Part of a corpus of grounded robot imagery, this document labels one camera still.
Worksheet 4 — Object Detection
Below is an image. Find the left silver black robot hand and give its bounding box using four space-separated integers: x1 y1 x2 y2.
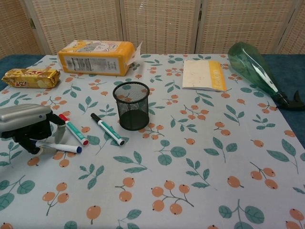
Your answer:
0 104 66 156

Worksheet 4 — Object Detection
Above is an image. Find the blue capped pen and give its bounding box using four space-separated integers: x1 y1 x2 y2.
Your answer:
35 140 83 155

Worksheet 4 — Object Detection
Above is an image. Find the red cap marker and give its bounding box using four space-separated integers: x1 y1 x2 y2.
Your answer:
58 114 90 146

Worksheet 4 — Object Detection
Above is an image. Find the black cap marker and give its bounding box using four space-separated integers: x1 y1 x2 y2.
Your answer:
90 113 126 146

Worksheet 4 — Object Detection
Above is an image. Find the black pen cup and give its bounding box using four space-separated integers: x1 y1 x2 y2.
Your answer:
112 81 151 131

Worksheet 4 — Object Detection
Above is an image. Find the gold biscuit pack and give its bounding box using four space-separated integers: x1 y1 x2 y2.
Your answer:
1 68 61 89

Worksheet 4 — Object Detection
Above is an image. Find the yellow cat tissue pack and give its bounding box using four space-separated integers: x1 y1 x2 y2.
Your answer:
57 40 143 77

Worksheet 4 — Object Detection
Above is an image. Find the woven folding screen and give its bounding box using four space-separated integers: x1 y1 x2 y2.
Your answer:
0 0 305 57

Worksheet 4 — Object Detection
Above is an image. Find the floral leaf tablecloth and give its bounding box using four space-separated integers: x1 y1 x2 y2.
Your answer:
0 53 305 229

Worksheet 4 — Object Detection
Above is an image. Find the white yellow notebook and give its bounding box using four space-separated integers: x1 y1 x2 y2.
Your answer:
182 60 228 93

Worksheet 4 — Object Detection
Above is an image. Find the green spray bottle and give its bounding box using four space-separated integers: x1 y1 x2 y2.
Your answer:
227 42 305 111

